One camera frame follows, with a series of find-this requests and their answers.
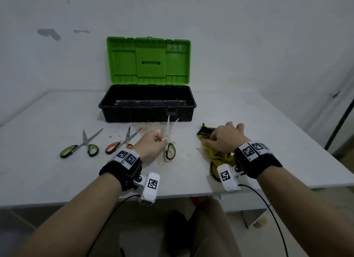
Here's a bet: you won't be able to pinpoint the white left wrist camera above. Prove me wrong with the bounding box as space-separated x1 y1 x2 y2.
132 172 161 206

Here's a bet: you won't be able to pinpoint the person's legs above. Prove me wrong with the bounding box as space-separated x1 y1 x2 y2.
163 198 241 257

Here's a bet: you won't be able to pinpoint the white table leg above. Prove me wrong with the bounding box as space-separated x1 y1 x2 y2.
240 208 269 229

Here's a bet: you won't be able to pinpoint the orange-handled scissors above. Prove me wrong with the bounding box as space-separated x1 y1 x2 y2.
105 126 142 155

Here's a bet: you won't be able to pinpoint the person's left forearm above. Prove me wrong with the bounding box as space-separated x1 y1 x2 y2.
11 172 122 257

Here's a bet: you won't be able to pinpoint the person's right hand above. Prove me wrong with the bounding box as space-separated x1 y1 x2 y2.
202 122 251 154

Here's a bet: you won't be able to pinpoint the yellow cloth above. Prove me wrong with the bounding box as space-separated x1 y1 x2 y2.
196 123 236 182

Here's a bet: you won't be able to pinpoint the black metal pole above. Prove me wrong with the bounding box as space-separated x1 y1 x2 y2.
324 99 354 151

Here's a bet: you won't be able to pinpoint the person's left hand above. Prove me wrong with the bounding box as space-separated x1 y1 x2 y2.
132 129 169 165

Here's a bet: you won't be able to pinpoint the green-handled scissors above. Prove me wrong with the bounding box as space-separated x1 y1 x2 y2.
154 115 180 161
59 128 104 159

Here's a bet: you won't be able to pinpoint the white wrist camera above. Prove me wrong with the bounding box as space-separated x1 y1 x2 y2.
132 172 161 206
216 163 244 193

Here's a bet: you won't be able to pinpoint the black right wristband with markers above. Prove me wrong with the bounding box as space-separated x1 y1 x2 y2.
233 140 283 180

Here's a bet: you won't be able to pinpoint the person's right forearm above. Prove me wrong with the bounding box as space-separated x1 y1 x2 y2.
257 165 354 257

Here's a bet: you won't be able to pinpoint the black right camera cable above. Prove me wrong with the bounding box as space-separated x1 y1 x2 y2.
238 184 289 257

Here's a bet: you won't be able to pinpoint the black left wristband with markers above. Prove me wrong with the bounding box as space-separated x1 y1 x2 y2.
99 148 143 192

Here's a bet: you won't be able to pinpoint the green lid black toolbox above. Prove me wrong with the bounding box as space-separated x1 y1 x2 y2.
98 36 197 124

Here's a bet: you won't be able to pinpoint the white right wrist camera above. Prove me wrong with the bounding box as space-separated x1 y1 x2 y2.
216 163 244 193

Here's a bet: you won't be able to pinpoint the black wristband with markers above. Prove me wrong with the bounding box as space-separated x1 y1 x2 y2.
233 140 283 180
99 148 143 192

